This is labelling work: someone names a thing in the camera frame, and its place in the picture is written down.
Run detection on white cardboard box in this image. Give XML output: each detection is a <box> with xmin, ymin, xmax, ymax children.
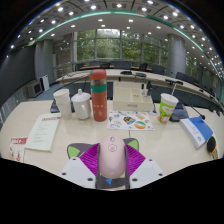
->
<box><xmin>112</xmin><ymin>87</ymin><xmax>155</xmax><ymax>113</ymax></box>

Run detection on red bottle with green band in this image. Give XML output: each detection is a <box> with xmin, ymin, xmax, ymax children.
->
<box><xmin>89</xmin><ymin>69</ymin><xmax>108</xmax><ymax>122</ymax></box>

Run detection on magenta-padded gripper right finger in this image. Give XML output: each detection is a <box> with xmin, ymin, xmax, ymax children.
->
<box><xmin>124</xmin><ymin>143</ymin><xmax>166</xmax><ymax>190</ymax></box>

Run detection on black handheld microphone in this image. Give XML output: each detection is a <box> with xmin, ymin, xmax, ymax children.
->
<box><xmin>206</xmin><ymin>135</ymin><xmax>220</xmax><ymax>160</ymax></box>

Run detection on group of ceiling lights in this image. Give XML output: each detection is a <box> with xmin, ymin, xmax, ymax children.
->
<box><xmin>9</xmin><ymin>0</ymin><xmax>224</xmax><ymax>68</ymax></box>

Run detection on white lidded mug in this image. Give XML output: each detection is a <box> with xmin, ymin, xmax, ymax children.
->
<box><xmin>70</xmin><ymin>88</ymin><xmax>92</xmax><ymax>121</ymax></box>

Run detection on blue and white book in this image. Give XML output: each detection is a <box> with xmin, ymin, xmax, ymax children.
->
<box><xmin>179</xmin><ymin>116</ymin><xmax>214</xmax><ymax>150</ymax></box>

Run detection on paper drink cup with straw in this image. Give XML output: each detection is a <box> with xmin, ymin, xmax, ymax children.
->
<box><xmin>157</xmin><ymin>83</ymin><xmax>180</xmax><ymax>124</ymax></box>

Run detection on pink computer mouse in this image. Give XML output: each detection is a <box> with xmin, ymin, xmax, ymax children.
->
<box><xmin>98</xmin><ymin>134</ymin><xmax>127</xmax><ymax>180</ymax></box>

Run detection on red and white booklet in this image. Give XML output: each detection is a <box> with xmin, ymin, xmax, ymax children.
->
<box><xmin>8</xmin><ymin>135</ymin><xmax>29</xmax><ymax>163</ymax></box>

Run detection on white printed paper sheet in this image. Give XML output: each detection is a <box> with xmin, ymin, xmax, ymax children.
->
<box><xmin>25</xmin><ymin>113</ymin><xmax>62</xmax><ymax>152</ymax></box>

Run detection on colourful sticker sheet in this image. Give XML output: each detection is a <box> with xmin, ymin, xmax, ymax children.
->
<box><xmin>106</xmin><ymin>110</ymin><xmax>155</xmax><ymax>132</ymax></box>

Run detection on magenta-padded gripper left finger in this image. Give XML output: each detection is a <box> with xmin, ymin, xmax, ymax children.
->
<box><xmin>59</xmin><ymin>143</ymin><xmax>101</xmax><ymax>190</ymax></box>

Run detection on group of dark office chairs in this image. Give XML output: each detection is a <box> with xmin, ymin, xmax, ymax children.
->
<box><xmin>74</xmin><ymin>59</ymin><xmax>222</xmax><ymax>116</ymax></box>

